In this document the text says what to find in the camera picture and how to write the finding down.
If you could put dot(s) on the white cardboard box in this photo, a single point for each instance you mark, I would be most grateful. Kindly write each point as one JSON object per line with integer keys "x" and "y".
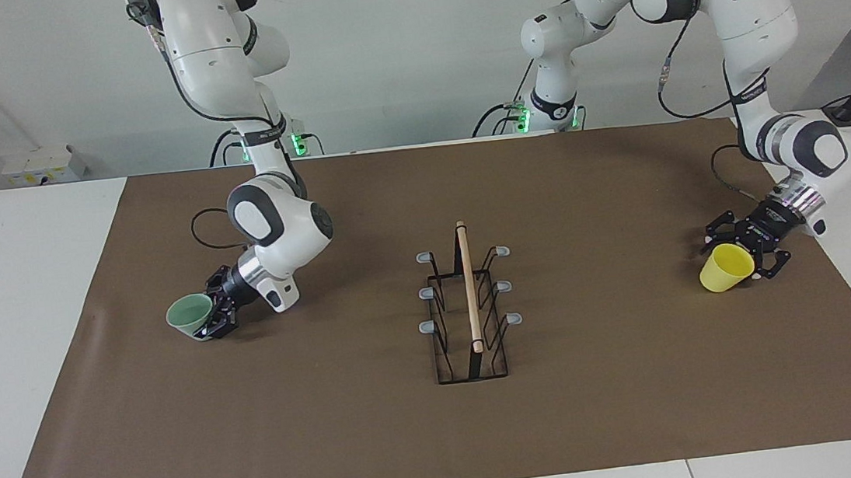
{"x": 44, "y": 165}

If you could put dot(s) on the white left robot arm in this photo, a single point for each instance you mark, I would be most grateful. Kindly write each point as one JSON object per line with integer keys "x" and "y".
{"x": 755, "y": 12}

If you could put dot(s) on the mint green plastic cup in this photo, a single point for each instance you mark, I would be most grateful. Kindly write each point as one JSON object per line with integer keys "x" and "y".
{"x": 187, "y": 316}

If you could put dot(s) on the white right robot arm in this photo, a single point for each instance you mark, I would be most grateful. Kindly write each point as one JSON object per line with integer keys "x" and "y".
{"x": 213, "y": 56}

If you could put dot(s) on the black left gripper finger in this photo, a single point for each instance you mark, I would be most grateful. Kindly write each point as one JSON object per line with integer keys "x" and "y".
{"x": 727, "y": 225}
{"x": 771, "y": 262}

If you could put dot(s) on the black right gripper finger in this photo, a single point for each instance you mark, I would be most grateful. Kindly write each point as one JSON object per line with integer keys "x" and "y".
{"x": 221, "y": 323}
{"x": 215, "y": 279}

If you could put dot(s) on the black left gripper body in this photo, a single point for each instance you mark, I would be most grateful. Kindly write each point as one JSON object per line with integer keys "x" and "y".
{"x": 767, "y": 223}

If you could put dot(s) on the yellow plastic cup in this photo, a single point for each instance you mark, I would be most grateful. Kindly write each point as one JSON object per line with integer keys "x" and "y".
{"x": 725, "y": 271}

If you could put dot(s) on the brown paper table mat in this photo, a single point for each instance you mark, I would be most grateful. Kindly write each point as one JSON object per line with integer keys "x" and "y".
{"x": 335, "y": 435}

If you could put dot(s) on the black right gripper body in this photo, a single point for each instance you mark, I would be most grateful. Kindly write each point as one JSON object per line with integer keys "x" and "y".
{"x": 232, "y": 289}

